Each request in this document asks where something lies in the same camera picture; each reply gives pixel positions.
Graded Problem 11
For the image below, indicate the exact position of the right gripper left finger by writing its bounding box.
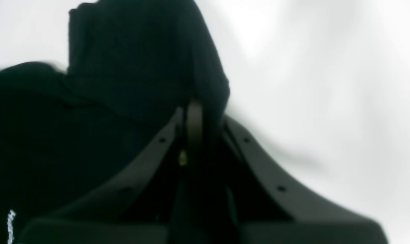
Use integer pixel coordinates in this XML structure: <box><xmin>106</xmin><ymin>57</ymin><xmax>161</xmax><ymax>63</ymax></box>
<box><xmin>19</xmin><ymin>100</ymin><xmax>203</xmax><ymax>244</ymax></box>

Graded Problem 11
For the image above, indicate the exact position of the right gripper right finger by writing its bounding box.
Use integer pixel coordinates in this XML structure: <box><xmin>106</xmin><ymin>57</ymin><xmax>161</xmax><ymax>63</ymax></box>
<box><xmin>222</xmin><ymin>116</ymin><xmax>388</xmax><ymax>244</ymax></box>

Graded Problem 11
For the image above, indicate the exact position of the black T-shirt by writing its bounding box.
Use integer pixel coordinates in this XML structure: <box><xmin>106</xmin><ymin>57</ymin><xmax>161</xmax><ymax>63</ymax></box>
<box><xmin>0</xmin><ymin>0</ymin><xmax>230</xmax><ymax>244</ymax></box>

